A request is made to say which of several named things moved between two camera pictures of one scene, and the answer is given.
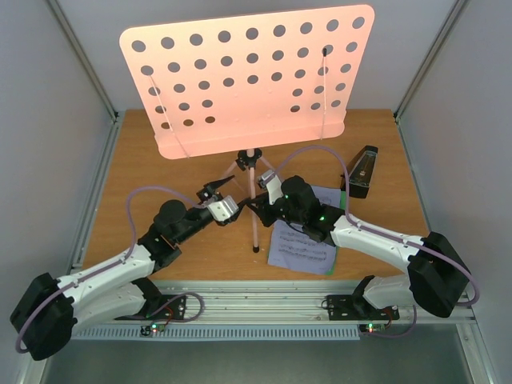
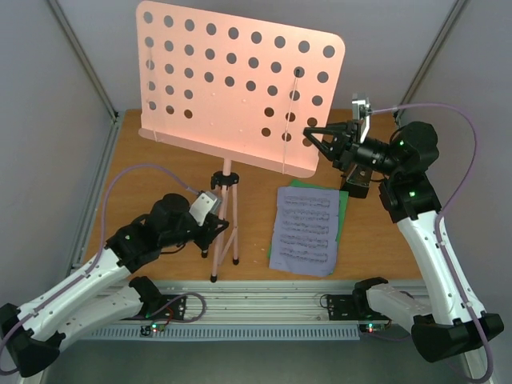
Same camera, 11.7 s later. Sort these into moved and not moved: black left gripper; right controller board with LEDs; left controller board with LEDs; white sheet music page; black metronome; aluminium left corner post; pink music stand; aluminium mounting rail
Moved: pink music stand; black left gripper
Not moved: right controller board with LEDs; white sheet music page; black metronome; left controller board with LEDs; aluminium mounting rail; aluminium left corner post
